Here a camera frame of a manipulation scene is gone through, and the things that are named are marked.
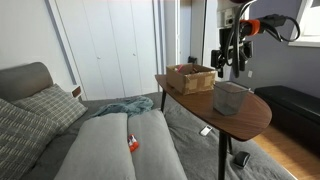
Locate plain light grey cushion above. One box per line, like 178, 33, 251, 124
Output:
53, 112, 137, 180
127, 108, 189, 180

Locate white nightstand brown drawer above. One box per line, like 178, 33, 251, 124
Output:
68, 83, 84, 101

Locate dark wooden table black legs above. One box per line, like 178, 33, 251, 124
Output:
154, 73, 273, 180

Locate white remote control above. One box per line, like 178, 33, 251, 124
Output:
199, 124, 214, 137

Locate small black floor device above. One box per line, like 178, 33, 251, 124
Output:
232, 150, 252, 169

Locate white window frame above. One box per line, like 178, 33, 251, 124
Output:
288, 0, 320, 48

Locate grey mesh pen storage basket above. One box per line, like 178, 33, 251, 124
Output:
212, 80, 250, 117

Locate white closet doors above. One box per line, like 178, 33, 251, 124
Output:
54, 0, 162, 101

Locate grey upholstered sofa back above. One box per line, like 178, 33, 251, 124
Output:
0, 61, 54, 103

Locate black leather bench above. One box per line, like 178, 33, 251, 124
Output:
253, 85, 320, 158

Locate brown cardboard box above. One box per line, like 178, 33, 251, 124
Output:
165, 63, 217, 96

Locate orange cable connector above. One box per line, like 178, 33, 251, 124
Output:
239, 19, 261, 37

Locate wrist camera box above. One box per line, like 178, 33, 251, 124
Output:
216, 7, 245, 30

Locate grey plaid pillow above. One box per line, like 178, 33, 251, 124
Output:
0, 97, 61, 180
11, 83, 89, 135

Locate teal crumpled blanket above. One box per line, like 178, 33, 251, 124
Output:
89, 95, 155, 118

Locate orange white glue stick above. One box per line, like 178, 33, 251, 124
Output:
127, 133, 140, 153

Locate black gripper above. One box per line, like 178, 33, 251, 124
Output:
210, 27, 254, 79

